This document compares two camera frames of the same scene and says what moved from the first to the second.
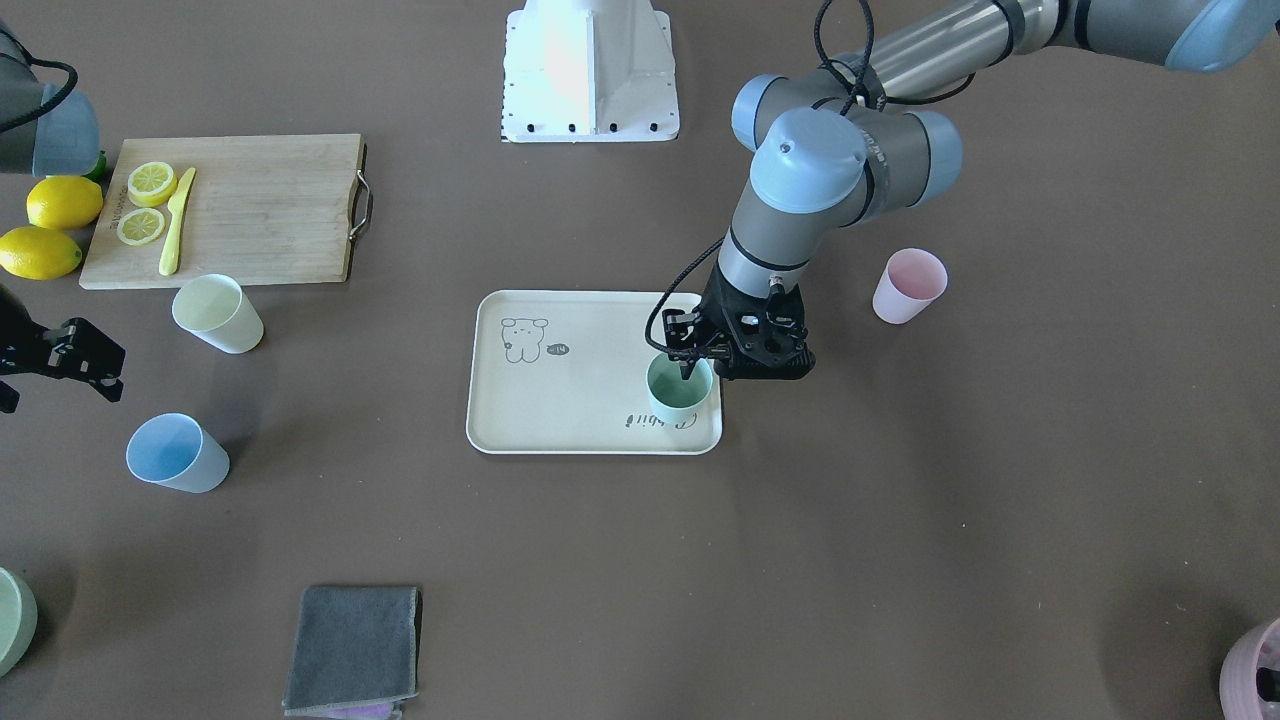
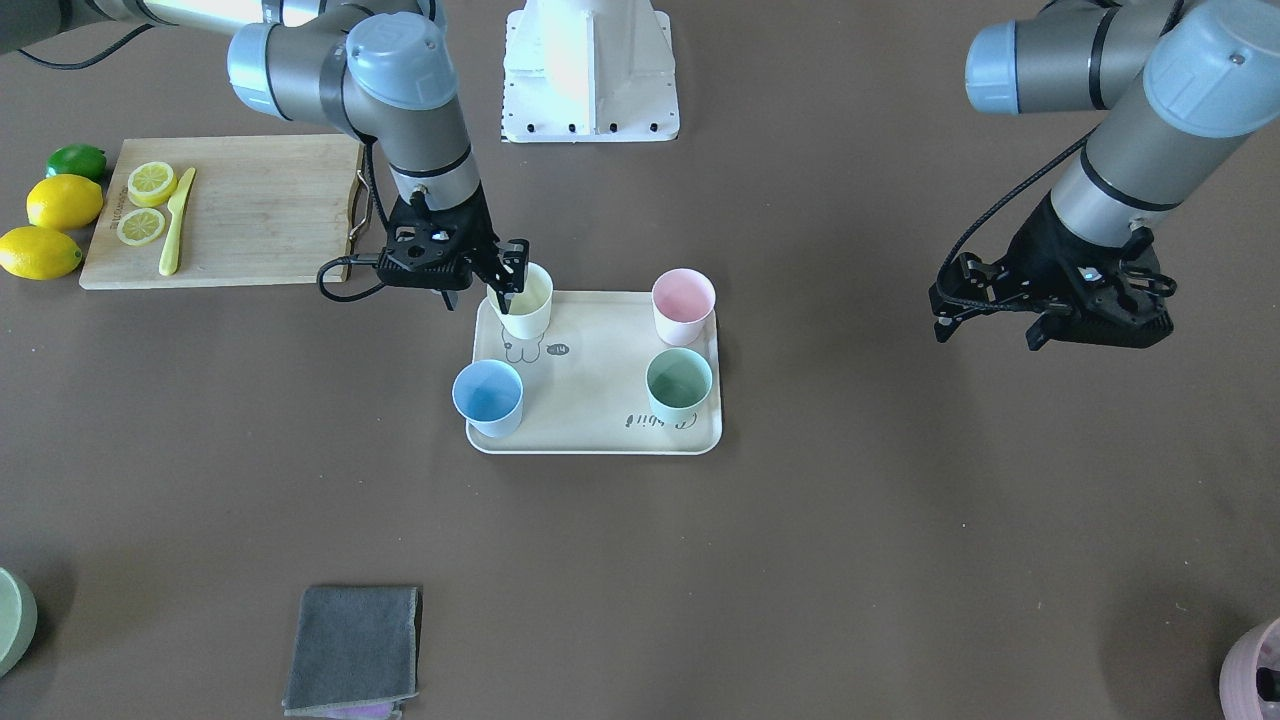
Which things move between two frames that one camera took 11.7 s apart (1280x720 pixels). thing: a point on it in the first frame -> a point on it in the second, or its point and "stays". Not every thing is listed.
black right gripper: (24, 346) -> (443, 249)
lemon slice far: (151, 184) stays
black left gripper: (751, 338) -> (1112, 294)
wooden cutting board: (262, 209) stays
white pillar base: (581, 71) stays
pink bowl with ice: (1249, 683) stays
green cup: (674, 399) stays
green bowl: (18, 621) stays
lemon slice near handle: (141, 226) stays
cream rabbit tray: (567, 372) stays
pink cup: (912, 279) -> (682, 301)
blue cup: (173, 449) -> (489, 395)
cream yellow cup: (214, 309) -> (529, 312)
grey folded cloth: (355, 646) stays
